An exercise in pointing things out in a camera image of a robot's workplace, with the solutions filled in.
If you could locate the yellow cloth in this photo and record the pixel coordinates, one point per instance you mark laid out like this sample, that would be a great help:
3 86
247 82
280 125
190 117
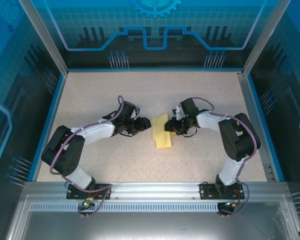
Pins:
161 140

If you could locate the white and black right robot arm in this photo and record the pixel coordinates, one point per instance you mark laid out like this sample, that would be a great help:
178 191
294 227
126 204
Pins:
240 140

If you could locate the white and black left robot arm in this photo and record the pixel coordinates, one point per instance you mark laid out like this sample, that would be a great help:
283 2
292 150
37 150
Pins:
65 155

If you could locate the grey sheet metal panel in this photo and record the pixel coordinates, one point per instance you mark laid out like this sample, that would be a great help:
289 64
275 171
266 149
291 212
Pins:
150 226

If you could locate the blue table edge strip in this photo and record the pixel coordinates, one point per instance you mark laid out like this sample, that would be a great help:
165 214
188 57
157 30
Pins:
48 127
155 69

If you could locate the aluminium mounting rail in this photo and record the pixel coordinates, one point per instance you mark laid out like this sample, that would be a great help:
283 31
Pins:
155 190

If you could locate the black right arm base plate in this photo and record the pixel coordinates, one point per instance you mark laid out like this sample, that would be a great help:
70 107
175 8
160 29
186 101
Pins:
207 191

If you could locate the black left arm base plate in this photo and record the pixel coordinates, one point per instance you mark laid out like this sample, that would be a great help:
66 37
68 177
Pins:
102 190

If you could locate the aluminium side rail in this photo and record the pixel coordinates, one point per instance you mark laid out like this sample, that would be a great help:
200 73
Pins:
258 130

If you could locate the aluminium frame post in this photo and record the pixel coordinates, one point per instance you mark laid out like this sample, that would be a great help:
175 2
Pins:
45 40
263 37

